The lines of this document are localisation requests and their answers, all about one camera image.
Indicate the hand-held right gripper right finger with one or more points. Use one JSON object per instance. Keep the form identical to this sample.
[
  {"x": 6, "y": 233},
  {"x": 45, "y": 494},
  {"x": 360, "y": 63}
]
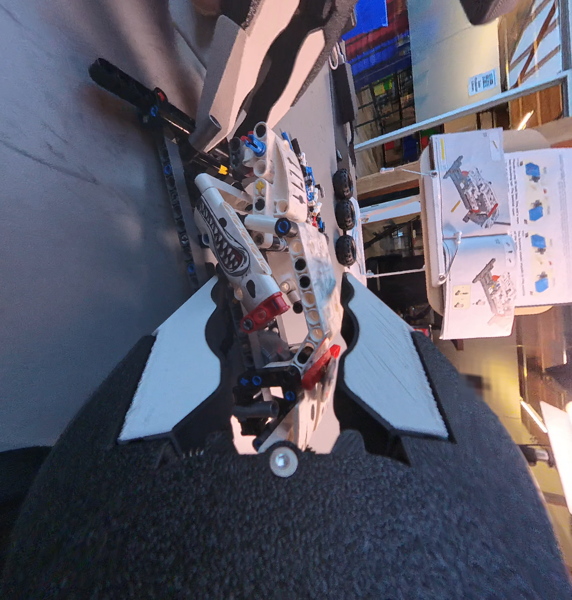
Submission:
[{"x": 394, "y": 375}]

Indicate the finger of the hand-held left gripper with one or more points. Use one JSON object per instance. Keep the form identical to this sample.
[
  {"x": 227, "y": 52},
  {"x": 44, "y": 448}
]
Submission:
[
  {"x": 286, "y": 42},
  {"x": 220, "y": 84}
]

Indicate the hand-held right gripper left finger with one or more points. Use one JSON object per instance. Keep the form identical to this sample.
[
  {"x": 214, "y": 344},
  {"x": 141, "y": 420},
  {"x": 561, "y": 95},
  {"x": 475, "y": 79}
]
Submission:
[{"x": 169, "y": 375}]

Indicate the toy brick vehicle model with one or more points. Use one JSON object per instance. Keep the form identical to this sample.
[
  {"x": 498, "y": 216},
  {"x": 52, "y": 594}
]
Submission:
[{"x": 267, "y": 234}]

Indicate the grey desk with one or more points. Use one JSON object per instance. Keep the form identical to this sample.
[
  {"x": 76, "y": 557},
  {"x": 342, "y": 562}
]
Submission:
[{"x": 61, "y": 234}]

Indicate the printed task sheet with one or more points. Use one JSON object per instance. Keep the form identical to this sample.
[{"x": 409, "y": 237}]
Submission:
[{"x": 549, "y": 225}]

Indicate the black flat plate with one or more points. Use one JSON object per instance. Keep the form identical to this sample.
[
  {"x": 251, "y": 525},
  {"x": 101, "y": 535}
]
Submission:
[{"x": 344, "y": 112}]

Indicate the black rubber tyre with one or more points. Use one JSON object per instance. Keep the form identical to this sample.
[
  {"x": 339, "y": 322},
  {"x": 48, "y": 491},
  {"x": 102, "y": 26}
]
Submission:
[
  {"x": 344, "y": 212},
  {"x": 346, "y": 249},
  {"x": 343, "y": 181}
]

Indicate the white instruction booklet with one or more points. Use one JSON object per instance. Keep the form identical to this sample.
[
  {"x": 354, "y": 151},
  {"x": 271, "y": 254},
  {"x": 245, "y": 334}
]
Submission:
[{"x": 473, "y": 234}]

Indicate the white booklet stand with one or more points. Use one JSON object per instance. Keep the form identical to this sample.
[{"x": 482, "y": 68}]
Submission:
[{"x": 398, "y": 211}]

